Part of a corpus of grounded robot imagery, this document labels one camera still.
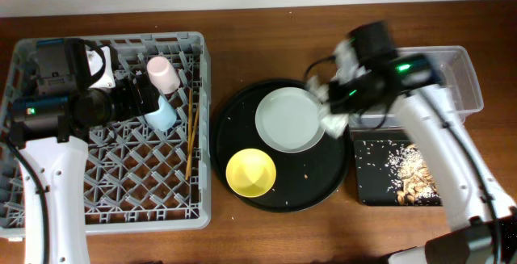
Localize wooden chopstick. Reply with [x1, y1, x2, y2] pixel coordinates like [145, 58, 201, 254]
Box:
[185, 89, 193, 181]
[188, 106, 200, 155]

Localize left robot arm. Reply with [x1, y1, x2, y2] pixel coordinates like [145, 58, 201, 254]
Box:
[6, 38, 161, 263]

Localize black rectangular tray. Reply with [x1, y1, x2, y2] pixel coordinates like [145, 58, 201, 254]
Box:
[351, 129, 445, 207]

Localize round black tray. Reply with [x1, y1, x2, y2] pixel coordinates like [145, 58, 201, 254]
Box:
[210, 79, 353, 213]

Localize pink cup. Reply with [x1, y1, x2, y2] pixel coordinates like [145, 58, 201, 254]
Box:
[147, 57, 181, 94]

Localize blue cup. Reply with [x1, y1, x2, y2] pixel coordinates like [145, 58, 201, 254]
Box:
[144, 96, 177, 132]

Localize yellow bowl with food scraps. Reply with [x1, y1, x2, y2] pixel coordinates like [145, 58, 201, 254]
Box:
[225, 149, 277, 198]

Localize pile of food scraps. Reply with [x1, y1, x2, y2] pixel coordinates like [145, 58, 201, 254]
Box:
[385, 144, 440, 206]

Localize clear plastic bin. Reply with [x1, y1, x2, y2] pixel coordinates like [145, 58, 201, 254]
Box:
[334, 44, 484, 130]

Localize grey plate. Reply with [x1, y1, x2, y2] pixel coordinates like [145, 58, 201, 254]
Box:
[254, 87, 325, 153]

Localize white tissue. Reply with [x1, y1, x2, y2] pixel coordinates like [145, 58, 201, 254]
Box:
[305, 76, 349, 139]

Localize grey dishwasher rack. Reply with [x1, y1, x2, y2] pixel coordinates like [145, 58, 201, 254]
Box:
[1, 31, 211, 237]

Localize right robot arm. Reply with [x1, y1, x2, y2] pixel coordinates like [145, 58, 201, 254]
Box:
[327, 53, 516, 263]

